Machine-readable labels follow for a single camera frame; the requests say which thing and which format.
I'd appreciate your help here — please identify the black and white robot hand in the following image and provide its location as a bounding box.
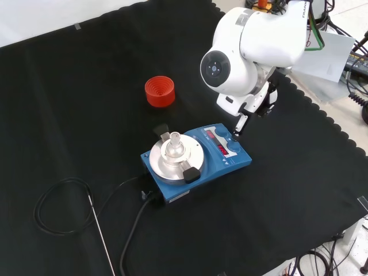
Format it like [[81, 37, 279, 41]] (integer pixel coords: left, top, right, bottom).
[[216, 70, 280, 137]]

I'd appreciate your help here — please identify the heater with blue base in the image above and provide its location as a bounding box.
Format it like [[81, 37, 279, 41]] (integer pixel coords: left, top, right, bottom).
[[140, 123, 253, 206]]

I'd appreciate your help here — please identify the clear round-bottom glass flask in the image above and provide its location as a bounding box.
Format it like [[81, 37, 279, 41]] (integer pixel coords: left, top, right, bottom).
[[164, 131, 186, 159]]

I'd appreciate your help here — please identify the yellow stop button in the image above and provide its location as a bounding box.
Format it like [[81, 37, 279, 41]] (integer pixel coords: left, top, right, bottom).
[[245, 0, 273, 13]]

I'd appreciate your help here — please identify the pale board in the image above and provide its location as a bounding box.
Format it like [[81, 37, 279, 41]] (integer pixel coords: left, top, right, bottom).
[[289, 29, 357, 85]]

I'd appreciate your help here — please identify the black bench cloth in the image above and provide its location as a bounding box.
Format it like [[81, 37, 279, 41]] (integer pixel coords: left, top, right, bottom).
[[0, 0, 368, 276]]

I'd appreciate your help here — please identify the thin metal probe rod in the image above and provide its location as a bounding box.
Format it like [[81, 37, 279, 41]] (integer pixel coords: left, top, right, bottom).
[[87, 193, 116, 275]]

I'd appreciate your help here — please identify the red ribbed flask ring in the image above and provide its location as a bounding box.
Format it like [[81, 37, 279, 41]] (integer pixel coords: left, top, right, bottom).
[[144, 75, 177, 109]]

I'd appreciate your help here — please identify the green robot cable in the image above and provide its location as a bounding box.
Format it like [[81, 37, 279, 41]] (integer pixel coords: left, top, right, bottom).
[[304, 11, 326, 53]]

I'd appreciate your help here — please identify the black coiled cable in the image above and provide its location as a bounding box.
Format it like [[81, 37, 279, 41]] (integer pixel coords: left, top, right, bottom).
[[346, 67, 368, 125]]

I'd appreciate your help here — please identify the thick black power cable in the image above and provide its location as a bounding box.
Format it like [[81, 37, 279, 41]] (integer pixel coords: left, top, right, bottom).
[[119, 190, 162, 276]]

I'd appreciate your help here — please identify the thin black probe cable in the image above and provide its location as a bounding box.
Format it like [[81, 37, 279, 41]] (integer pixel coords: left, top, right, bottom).
[[33, 176, 145, 235]]

